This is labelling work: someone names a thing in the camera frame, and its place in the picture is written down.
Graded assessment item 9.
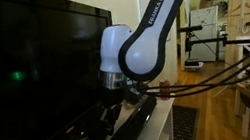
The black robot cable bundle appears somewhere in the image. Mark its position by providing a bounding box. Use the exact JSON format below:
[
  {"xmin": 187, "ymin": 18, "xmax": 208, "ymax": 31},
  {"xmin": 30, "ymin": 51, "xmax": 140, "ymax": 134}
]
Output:
[{"xmin": 126, "ymin": 29, "xmax": 250, "ymax": 106}]

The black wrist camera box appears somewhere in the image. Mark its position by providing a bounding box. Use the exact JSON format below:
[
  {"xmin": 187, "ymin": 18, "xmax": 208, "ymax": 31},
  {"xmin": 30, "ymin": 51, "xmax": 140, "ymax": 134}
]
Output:
[{"xmin": 122, "ymin": 84, "xmax": 144, "ymax": 107}]

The white television console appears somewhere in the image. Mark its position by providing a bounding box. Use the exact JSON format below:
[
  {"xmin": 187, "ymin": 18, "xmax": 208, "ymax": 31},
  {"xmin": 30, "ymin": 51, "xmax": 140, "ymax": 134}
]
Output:
[{"xmin": 116, "ymin": 95, "xmax": 182, "ymax": 140}]

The red soda can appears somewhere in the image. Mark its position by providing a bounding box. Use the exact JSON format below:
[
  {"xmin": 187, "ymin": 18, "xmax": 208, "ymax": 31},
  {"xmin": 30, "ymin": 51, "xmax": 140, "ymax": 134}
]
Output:
[{"xmin": 157, "ymin": 78, "xmax": 174, "ymax": 102}]

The dark floor vent grille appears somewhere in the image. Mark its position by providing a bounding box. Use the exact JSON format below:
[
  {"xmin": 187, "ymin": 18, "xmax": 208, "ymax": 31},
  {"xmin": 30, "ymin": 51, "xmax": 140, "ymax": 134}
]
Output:
[{"xmin": 167, "ymin": 101, "xmax": 205, "ymax": 140}]

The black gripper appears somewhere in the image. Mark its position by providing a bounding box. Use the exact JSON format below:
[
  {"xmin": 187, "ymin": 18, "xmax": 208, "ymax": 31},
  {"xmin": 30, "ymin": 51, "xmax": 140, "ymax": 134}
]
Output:
[{"xmin": 95, "ymin": 83, "xmax": 133, "ymax": 138}]

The black flat screen television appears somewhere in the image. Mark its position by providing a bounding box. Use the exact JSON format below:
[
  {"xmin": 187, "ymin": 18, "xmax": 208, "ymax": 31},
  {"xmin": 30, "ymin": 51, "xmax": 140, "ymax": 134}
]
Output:
[{"xmin": 0, "ymin": 0, "xmax": 132, "ymax": 140}]

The long black soundbar speaker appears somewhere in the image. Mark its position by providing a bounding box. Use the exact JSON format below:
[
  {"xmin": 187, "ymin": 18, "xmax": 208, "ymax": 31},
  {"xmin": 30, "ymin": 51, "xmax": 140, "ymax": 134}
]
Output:
[{"xmin": 83, "ymin": 93, "xmax": 164, "ymax": 140}]

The white floor appliance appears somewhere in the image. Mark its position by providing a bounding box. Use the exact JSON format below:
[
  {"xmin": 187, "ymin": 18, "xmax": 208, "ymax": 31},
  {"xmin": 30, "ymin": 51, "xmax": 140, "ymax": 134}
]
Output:
[{"xmin": 182, "ymin": 56, "xmax": 206, "ymax": 74}]

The black camera stand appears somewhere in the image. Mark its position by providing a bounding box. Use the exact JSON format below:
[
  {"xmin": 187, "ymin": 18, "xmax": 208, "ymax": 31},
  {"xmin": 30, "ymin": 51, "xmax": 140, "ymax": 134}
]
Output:
[{"xmin": 176, "ymin": 20, "xmax": 233, "ymax": 69}]

